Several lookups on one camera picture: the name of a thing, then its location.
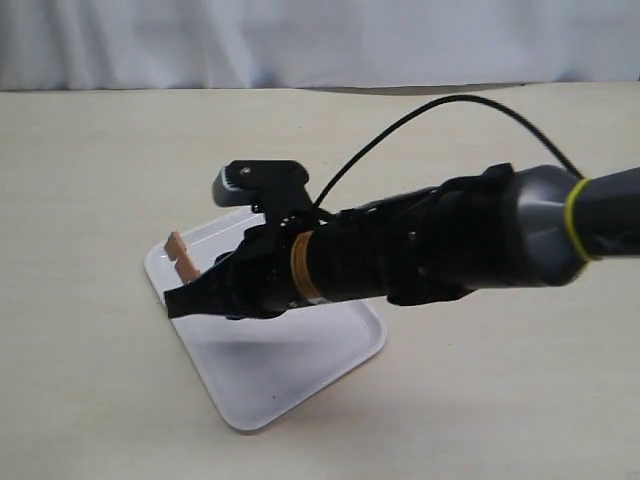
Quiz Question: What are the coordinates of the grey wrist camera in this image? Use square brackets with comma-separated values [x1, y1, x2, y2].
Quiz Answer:
[212, 160, 312, 218]

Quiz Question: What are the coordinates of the yellow rubber band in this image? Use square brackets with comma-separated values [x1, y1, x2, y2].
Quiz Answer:
[563, 178, 606, 262]

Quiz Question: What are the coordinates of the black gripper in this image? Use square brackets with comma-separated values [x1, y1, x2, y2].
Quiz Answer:
[164, 224, 300, 320]

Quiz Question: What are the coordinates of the white backdrop cloth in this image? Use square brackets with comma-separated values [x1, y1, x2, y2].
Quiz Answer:
[1, 1, 639, 90]

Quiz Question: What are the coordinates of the black cable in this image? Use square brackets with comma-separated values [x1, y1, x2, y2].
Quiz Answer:
[315, 94, 586, 207]

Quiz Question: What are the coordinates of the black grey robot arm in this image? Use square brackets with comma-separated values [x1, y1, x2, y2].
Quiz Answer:
[164, 160, 639, 320]

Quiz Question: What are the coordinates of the white plastic tray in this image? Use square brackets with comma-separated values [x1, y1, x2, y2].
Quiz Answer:
[143, 208, 390, 433]

